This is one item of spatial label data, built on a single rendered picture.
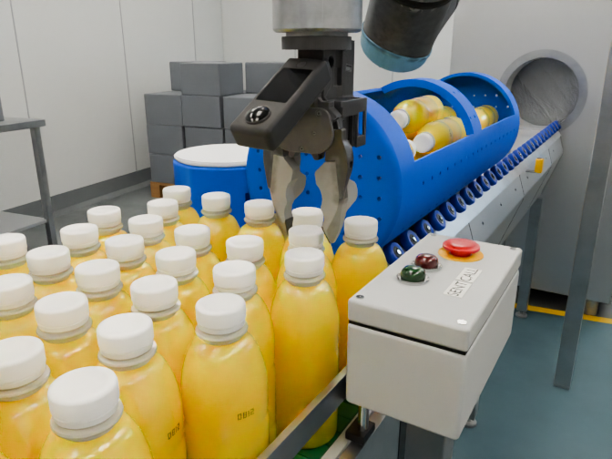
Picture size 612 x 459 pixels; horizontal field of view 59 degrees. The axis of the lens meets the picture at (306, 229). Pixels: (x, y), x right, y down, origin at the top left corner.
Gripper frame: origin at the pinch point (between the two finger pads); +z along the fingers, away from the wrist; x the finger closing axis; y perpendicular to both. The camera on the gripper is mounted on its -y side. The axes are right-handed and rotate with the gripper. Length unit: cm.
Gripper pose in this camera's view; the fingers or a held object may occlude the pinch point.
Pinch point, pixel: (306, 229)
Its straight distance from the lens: 59.3
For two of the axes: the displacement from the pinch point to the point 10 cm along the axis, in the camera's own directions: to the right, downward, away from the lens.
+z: 0.0, 9.5, 3.2
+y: 5.2, -2.7, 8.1
